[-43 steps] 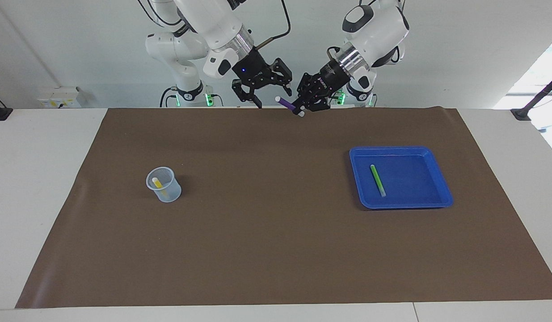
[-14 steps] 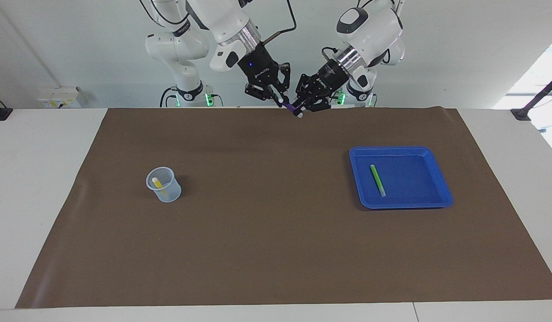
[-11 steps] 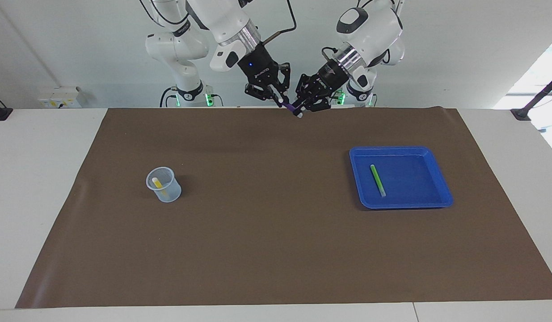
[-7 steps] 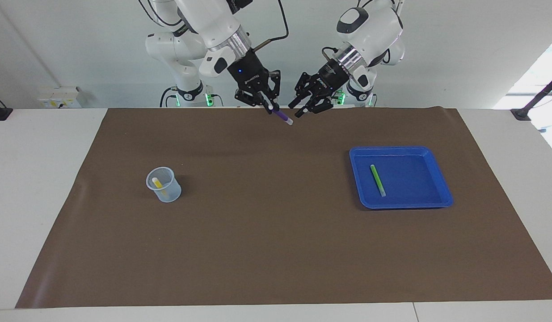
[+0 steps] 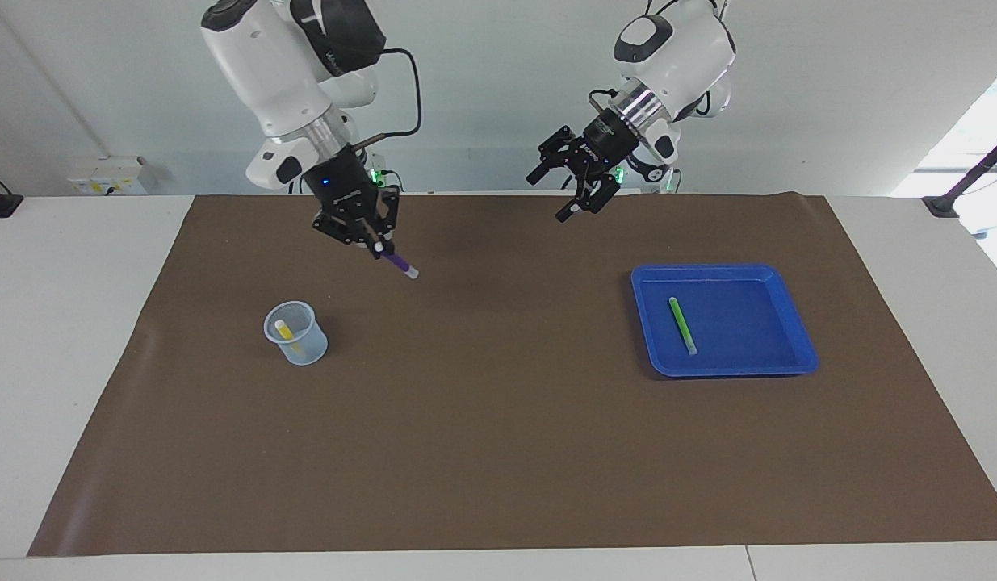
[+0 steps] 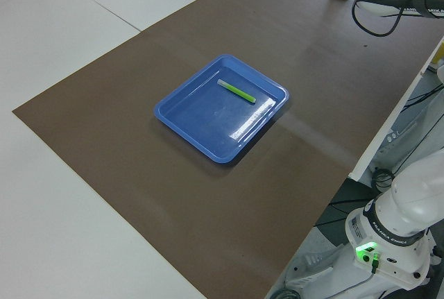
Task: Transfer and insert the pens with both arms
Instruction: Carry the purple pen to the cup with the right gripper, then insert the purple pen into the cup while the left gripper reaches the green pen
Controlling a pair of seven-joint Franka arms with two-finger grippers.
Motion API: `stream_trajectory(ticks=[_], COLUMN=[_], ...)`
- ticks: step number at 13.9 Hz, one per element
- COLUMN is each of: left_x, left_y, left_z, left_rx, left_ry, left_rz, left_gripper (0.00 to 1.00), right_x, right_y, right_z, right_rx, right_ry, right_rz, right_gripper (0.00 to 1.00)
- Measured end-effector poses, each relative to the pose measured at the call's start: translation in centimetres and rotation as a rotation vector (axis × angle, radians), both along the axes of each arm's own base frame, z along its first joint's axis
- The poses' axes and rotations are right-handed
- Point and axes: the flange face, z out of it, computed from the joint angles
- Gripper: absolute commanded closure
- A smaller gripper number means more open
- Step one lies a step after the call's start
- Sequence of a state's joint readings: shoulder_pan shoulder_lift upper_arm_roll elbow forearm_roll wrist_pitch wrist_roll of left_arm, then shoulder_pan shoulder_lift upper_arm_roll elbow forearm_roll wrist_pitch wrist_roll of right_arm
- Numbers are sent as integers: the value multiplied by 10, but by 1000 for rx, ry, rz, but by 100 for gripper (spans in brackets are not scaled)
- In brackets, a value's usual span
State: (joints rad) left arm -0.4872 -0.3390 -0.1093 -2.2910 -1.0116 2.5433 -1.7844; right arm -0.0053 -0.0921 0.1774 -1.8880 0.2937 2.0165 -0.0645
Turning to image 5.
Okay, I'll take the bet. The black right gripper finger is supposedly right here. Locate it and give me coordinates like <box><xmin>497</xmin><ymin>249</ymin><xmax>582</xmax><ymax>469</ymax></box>
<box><xmin>312</xmin><ymin>210</ymin><xmax>371</xmax><ymax>248</ymax></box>
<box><xmin>372</xmin><ymin>186</ymin><xmax>402</xmax><ymax>261</ymax></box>

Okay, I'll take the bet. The white wall socket box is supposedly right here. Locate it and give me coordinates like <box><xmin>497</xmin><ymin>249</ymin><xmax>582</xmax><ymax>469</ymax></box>
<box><xmin>69</xmin><ymin>156</ymin><xmax>148</xmax><ymax>196</ymax></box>

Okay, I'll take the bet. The blue plastic tray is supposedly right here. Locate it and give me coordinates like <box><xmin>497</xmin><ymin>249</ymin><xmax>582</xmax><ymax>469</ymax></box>
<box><xmin>630</xmin><ymin>264</ymin><xmax>819</xmax><ymax>378</ymax></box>

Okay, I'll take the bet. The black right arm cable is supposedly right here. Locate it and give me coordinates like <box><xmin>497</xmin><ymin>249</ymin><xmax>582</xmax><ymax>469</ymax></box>
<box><xmin>351</xmin><ymin>47</ymin><xmax>423</xmax><ymax>150</ymax></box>

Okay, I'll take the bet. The brown table mat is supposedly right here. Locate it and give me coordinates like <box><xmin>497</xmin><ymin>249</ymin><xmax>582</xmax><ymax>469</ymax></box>
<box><xmin>27</xmin><ymin>194</ymin><xmax>997</xmax><ymax>558</ymax></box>

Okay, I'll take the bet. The translucent plastic cup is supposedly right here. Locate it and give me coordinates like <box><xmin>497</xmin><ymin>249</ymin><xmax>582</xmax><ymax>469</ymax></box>
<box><xmin>263</xmin><ymin>300</ymin><xmax>329</xmax><ymax>366</ymax></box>

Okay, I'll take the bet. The green pen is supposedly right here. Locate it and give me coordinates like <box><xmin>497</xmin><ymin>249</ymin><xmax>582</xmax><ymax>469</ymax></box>
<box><xmin>668</xmin><ymin>297</ymin><xmax>698</xmax><ymax>356</ymax></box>

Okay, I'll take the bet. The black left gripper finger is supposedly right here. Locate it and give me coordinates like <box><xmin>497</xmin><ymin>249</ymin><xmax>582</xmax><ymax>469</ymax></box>
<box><xmin>555</xmin><ymin>173</ymin><xmax>622</xmax><ymax>224</ymax></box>
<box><xmin>526</xmin><ymin>124</ymin><xmax>584</xmax><ymax>187</ymax></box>

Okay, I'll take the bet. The yellow pen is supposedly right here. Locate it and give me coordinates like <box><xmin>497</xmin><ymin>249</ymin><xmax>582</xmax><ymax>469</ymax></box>
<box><xmin>274</xmin><ymin>320</ymin><xmax>309</xmax><ymax>360</ymax></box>

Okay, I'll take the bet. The purple pen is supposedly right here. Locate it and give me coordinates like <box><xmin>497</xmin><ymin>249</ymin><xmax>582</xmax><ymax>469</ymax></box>
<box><xmin>375</xmin><ymin>240</ymin><xmax>420</xmax><ymax>280</ymax></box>

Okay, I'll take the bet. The black stand with pole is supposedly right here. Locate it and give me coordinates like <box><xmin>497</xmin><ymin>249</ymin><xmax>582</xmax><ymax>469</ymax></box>
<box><xmin>922</xmin><ymin>132</ymin><xmax>997</xmax><ymax>217</ymax></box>

